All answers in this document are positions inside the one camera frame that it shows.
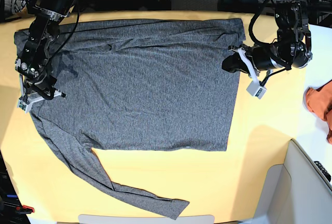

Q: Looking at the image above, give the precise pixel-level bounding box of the red black clamp left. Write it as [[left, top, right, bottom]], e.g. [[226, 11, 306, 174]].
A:
[[15, 205, 35, 215]]

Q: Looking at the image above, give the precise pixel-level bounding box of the black round arm base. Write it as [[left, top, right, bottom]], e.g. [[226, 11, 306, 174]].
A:
[[217, 0, 260, 13]]

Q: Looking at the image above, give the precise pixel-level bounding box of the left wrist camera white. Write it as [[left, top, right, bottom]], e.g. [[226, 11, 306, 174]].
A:
[[246, 81, 267, 99]]

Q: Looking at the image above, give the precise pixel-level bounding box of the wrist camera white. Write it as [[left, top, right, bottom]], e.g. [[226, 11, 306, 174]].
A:
[[246, 81, 267, 99], [17, 100, 33, 114]]

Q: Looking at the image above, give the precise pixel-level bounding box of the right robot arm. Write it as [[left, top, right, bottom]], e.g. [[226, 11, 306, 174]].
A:
[[15, 0, 76, 106]]

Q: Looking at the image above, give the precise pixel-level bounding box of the white storage bin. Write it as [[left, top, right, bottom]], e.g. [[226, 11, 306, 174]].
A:
[[252, 140, 331, 223]]

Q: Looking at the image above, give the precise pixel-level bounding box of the black remote on bin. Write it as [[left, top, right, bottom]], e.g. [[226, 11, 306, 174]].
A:
[[314, 161, 331, 182]]

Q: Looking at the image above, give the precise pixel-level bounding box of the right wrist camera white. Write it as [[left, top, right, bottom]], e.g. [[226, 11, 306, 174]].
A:
[[17, 100, 33, 114]]

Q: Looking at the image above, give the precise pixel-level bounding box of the grey long-sleeve shirt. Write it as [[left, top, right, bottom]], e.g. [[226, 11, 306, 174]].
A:
[[30, 18, 245, 219]]

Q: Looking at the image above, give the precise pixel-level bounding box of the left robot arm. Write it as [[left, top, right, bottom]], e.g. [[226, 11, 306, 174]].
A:
[[240, 0, 312, 75]]

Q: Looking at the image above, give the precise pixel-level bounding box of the yellow table cloth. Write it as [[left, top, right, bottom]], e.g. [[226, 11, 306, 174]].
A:
[[1, 18, 307, 222]]

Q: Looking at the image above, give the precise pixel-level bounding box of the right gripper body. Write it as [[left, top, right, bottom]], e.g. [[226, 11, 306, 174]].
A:
[[19, 74, 66, 102]]

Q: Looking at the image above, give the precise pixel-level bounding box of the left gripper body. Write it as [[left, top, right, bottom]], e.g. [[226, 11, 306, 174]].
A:
[[228, 44, 282, 78]]

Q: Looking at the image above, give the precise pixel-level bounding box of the orange cloth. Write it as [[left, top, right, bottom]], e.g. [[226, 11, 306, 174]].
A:
[[305, 81, 331, 144]]

